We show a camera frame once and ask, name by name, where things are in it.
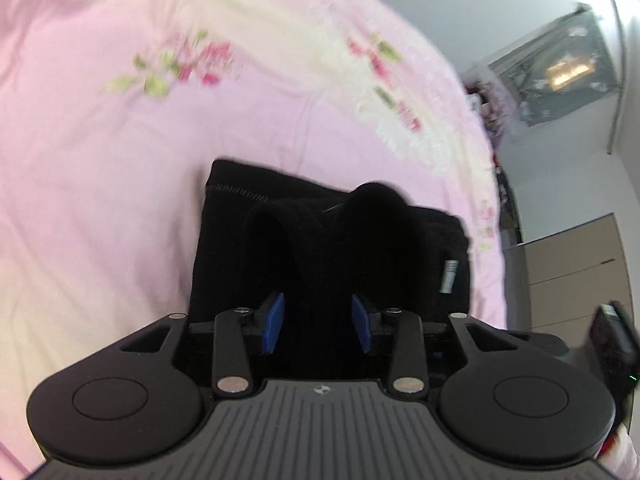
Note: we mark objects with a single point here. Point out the person's right hand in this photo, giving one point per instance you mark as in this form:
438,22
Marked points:
619,456

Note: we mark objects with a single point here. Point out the black velvet pants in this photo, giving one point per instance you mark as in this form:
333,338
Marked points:
266,234

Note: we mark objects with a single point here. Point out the green patterned window curtain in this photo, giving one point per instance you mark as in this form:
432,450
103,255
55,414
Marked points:
566,67

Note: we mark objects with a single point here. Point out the pink floral bed quilt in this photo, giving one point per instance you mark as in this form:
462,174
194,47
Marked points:
112,112

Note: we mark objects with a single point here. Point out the pile of lilac clothes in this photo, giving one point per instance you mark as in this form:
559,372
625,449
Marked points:
493,104

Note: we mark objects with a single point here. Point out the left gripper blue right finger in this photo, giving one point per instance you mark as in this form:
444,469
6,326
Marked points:
361,319

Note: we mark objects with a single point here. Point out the beige wardrobe cabinets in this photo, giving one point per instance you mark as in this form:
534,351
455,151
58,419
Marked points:
553,284

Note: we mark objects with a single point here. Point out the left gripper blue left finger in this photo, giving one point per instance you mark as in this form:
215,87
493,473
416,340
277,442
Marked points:
271,320

